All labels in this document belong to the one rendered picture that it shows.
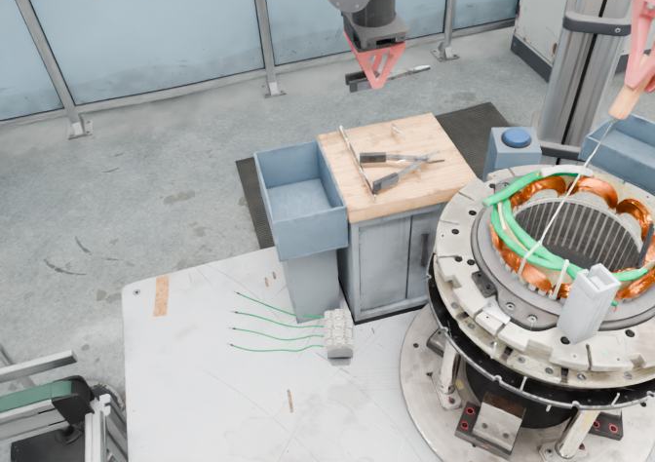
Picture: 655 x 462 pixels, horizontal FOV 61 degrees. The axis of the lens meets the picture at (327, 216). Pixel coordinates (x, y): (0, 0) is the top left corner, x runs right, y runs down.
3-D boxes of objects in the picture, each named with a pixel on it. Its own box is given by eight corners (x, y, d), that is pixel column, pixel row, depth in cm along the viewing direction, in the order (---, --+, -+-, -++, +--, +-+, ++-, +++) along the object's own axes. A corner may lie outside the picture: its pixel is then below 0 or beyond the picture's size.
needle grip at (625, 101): (621, 121, 53) (658, 61, 50) (605, 112, 54) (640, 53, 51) (627, 119, 54) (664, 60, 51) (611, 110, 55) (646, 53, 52)
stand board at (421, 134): (349, 223, 81) (349, 211, 79) (318, 146, 94) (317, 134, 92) (479, 194, 83) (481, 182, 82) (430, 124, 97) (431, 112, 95)
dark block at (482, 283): (481, 273, 66) (481, 266, 65) (495, 295, 64) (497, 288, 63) (470, 277, 66) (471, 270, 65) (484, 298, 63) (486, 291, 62)
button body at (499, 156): (514, 255, 109) (542, 152, 91) (477, 254, 109) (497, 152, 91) (508, 229, 114) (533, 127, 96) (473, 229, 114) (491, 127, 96)
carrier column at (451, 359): (442, 399, 86) (457, 320, 72) (435, 385, 88) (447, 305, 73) (456, 394, 87) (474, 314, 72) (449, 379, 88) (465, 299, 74)
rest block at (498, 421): (481, 407, 83) (486, 390, 79) (519, 424, 81) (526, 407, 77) (471, 433, 80) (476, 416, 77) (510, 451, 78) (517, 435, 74)
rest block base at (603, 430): (583, 432, 81) (586, 427, 80) (583, 383, 87) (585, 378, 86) (621, 441, 80) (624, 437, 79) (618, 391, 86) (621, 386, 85)
